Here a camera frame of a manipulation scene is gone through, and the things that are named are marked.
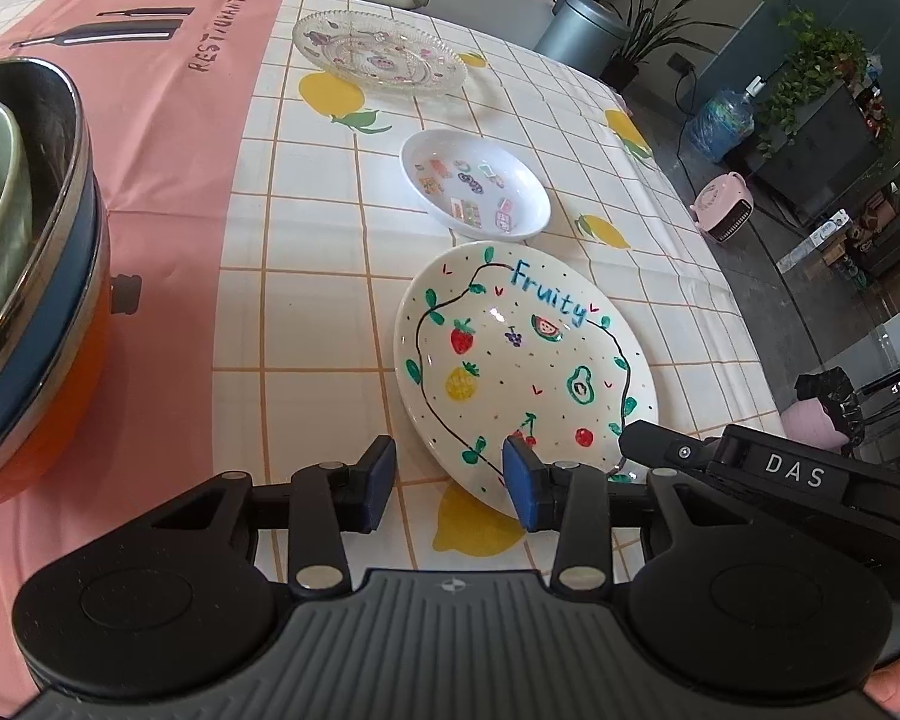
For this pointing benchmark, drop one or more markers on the grey metal trash can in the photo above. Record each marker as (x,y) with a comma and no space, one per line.
(581,34)

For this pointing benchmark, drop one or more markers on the small white sticker-print plate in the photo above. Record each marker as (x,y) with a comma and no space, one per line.
(450,154)

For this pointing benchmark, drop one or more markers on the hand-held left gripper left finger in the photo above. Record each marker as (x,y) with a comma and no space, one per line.
(379,484)

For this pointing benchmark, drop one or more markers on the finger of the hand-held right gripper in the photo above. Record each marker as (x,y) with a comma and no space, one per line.
(660,447)

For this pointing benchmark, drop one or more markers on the orange steel-lined bowl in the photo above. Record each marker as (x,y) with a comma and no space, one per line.
(45,457)

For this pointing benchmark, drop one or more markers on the white carton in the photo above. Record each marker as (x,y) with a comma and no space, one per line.
(814,240)

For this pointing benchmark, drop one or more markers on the pink bin with black bag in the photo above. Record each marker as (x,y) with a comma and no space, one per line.
(814,424)

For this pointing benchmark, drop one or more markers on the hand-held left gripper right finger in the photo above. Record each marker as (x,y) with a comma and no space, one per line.
(521,487)

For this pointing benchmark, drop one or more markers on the tall-leaf potted plant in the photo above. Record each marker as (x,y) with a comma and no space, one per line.
(656,22)

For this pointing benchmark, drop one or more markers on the blue water jug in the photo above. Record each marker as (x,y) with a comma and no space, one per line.
(720,124)

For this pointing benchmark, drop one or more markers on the white fruit-print plate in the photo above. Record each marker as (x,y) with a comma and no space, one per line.
(510,382)

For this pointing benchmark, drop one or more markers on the pink space heater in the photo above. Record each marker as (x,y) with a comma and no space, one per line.
(724,208)

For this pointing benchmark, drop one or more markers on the trailing vine plant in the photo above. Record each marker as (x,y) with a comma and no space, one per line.
(817,67)

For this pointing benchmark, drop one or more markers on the clear glass plate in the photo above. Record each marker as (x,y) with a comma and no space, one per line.
(379,52)

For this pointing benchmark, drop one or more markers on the grey cabinet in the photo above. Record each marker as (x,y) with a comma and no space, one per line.
(825,157)

